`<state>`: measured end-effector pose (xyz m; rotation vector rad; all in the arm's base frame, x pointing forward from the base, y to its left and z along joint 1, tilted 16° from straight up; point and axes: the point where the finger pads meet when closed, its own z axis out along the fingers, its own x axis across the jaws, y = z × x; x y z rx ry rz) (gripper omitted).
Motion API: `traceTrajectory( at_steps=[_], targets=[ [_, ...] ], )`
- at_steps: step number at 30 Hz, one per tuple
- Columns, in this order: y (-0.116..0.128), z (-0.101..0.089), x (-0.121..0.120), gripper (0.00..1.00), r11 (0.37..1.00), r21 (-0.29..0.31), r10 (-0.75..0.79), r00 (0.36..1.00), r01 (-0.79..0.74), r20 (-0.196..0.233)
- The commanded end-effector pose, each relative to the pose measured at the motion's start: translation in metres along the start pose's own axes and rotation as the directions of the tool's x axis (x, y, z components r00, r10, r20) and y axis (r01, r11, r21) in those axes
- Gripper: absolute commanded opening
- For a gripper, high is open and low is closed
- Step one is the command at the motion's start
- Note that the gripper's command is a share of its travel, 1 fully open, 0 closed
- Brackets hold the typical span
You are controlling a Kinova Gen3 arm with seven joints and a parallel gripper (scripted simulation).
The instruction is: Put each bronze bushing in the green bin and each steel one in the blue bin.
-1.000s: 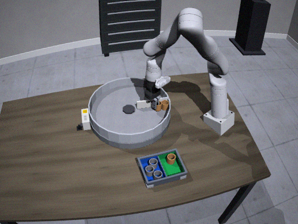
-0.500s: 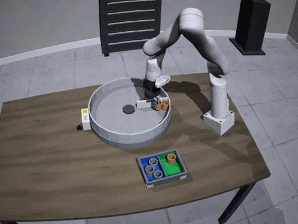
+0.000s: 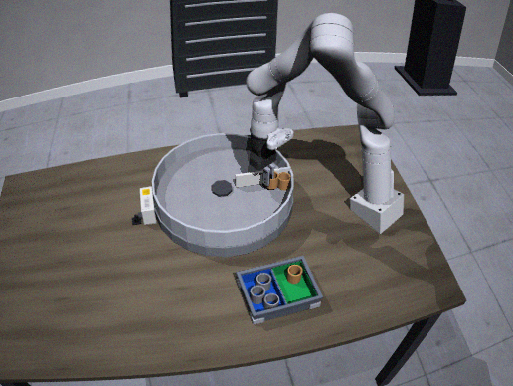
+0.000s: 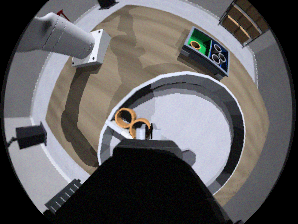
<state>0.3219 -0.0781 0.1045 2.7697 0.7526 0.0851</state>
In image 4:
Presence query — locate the bronze bushing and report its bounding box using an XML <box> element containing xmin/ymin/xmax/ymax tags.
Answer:
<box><xmin>129</xmin><ymin>118</ymin><xmax>151</xmax><ymax>139</ymax></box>
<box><xmin>189</xmin><ymin>41</ymin><xmax>201</xmax><ymax>51</ymax></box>
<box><xmin>115</xmin><ymin>108</ymin><xmax>137</xmax><ymax>128</ymax></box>

